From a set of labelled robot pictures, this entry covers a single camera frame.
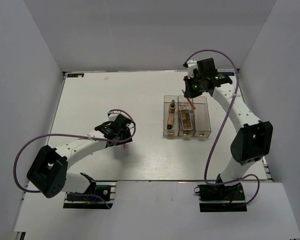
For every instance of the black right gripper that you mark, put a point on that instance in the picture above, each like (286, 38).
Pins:
(189, 92)

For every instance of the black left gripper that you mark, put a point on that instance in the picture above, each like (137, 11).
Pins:
(126, 134)

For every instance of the round pink makeup brush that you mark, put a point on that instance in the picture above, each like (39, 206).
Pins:
(188, 99)

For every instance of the black-cased brown eyeshadow palette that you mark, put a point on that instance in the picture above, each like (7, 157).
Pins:
(186, 121)

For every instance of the square foundation bottle black pump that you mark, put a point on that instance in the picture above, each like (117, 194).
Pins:
(170, 121)

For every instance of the glitter eyeshadow palette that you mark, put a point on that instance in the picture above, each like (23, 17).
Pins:
(184, 105)

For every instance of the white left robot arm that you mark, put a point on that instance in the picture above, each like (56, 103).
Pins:
(49, 170)

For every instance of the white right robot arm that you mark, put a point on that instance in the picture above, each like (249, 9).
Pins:
(253, 136)

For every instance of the blue right corner label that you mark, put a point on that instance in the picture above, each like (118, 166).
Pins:
(227, 73)

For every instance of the blue corner label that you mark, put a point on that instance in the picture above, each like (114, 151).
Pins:
(227, 73)
(75, 75)

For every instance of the clear three-compartment organizer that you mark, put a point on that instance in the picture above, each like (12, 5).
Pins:
(200, 118)

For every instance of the blue left corner label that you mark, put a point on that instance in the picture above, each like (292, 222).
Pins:
(75, 75)

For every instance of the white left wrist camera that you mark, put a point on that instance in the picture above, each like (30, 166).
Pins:
(112, 115)

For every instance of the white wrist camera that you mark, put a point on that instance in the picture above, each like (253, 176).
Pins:
(112, 115)
(190, 65)

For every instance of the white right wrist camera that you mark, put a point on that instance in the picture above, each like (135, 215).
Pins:
(190, 65)

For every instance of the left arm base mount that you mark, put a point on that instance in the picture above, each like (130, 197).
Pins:
(83, 192)

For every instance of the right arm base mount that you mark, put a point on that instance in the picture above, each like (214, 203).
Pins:
(220, 198)

